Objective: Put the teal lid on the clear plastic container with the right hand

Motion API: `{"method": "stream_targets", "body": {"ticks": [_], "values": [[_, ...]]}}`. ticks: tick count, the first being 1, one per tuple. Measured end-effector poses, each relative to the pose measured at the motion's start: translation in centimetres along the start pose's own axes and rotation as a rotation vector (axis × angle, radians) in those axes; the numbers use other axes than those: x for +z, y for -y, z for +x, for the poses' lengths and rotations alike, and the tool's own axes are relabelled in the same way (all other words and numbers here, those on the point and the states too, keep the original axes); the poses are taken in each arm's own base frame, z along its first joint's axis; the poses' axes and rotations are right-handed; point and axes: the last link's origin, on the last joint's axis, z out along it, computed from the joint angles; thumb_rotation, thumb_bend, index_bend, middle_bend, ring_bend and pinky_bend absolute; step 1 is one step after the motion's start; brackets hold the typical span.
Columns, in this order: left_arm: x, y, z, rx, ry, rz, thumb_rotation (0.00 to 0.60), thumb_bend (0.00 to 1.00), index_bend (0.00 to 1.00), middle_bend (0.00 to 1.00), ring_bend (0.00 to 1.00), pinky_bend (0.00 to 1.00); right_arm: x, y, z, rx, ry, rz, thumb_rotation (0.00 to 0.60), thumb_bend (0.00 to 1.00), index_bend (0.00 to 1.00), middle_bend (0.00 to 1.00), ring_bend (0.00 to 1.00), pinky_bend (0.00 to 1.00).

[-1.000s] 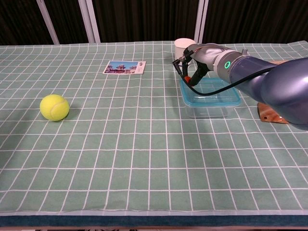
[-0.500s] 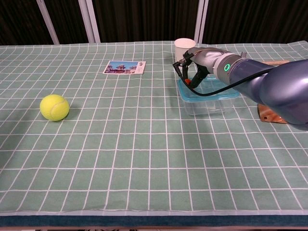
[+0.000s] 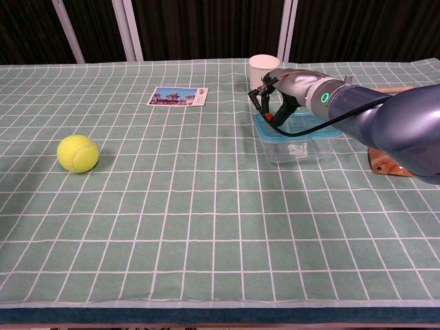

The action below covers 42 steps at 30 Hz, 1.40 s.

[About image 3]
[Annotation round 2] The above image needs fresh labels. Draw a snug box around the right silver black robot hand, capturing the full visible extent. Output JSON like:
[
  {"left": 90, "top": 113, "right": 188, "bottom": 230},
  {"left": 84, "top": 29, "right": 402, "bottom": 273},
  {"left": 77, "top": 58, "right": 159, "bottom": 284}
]
[{"left": 261, "top": 67, "right": 320, "bottom": 128}]

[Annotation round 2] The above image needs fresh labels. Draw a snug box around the blue translucent container lid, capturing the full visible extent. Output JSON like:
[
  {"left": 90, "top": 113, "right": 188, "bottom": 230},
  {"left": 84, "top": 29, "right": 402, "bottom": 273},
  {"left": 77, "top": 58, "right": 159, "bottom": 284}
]
[{"left": 253, "top": 109, "right": 343, "bottom": 142}]

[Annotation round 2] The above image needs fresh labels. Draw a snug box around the clear plastic container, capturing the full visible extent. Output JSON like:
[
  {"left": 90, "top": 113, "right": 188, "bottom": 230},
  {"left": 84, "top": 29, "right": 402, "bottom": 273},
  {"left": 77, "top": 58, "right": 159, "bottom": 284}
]
[{"left": 261, "top": 135, "right": 336, "bottom": 165}]

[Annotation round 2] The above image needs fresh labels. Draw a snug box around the white paper cup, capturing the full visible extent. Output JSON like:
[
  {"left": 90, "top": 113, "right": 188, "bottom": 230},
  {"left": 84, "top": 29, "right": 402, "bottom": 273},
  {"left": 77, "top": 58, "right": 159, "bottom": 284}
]
[{"left": 248, "top": 54, "right": 281, "bottom": 92}]

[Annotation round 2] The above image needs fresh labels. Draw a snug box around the light wooden stick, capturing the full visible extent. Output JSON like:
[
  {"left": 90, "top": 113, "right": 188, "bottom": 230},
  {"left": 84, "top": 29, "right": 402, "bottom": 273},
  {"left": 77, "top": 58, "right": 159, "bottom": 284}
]
[{"left": 373, "top": 85, "right": 414, "bottom": 94}]

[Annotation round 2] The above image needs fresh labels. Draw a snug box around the black pleated curtain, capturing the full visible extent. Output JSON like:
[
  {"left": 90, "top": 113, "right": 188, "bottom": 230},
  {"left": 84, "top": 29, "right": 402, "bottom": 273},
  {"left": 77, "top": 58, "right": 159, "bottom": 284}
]
[{"left": 0, "top": 0, "right": 440, "bottom": 66}]

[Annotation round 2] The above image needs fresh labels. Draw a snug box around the postcard with building photo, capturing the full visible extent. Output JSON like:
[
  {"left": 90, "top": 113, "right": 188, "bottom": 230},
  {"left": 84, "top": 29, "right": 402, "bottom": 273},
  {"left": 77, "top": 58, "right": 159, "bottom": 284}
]
[{"left": 147, "top": 86, "right": 210, "bottom": 107}]

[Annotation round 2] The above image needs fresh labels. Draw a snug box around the brown sauce spout pouch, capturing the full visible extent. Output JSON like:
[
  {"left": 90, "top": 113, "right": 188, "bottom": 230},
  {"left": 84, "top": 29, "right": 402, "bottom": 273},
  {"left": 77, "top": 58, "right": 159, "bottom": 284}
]
[{"left": 367, "top": 147, "right": 415, "bottom": 178}]

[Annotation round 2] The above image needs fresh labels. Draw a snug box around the green checked tablecloth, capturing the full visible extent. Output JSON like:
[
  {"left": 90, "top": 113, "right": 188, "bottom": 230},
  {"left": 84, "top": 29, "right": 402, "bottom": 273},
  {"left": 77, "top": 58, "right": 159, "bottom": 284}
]
[{"left": 0, "top": 57, "right": 440, "bottom": 310}]

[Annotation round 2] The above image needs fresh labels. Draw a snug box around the yellow tennis ball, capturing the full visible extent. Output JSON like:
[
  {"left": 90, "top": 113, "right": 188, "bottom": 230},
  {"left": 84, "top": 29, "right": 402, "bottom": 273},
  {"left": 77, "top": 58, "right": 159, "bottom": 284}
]
[{"left": 56, "top": 134, "right": 100, "bottom": 174}]

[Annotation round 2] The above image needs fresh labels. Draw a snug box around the wide double white frame post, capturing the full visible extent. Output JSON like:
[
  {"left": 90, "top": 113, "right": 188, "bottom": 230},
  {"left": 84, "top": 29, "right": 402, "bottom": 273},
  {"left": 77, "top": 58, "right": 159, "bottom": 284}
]
[{"left": 111, "top": 0, "right": 144, "bottom": 63}]

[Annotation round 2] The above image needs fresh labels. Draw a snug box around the thin white frame post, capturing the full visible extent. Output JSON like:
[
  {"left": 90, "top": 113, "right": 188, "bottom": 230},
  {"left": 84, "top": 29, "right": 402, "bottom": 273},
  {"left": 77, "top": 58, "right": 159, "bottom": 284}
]
[{"left": 51, "top": 0, "right": 86, "bottom": 65}]

